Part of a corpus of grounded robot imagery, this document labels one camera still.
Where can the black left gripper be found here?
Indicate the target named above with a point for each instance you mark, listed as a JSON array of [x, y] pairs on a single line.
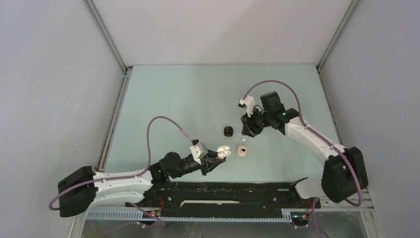
[[207, 161]]

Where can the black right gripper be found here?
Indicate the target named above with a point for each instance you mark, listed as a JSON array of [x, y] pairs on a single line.
[[249, 128]]

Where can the white charging case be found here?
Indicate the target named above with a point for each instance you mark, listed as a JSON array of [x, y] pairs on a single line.
[[223, 152]]

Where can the pink charging case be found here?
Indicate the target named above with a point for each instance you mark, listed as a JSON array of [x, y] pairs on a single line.
[[242, 150]]

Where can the black gold-trimmed charging case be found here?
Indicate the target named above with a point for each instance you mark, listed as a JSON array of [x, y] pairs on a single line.
[[228, 131]]

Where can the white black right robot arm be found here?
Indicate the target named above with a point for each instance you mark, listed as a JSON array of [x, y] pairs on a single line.
[[344, 172]]

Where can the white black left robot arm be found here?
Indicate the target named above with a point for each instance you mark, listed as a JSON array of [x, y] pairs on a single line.
[[84, 188]]

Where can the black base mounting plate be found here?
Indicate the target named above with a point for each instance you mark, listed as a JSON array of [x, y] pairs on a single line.
[[226, 200]]

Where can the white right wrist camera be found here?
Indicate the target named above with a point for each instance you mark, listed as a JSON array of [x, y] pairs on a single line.
[[247, 103]]

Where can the grey slotted cable duct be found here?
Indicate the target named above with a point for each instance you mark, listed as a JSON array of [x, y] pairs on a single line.
[[136, 215]]

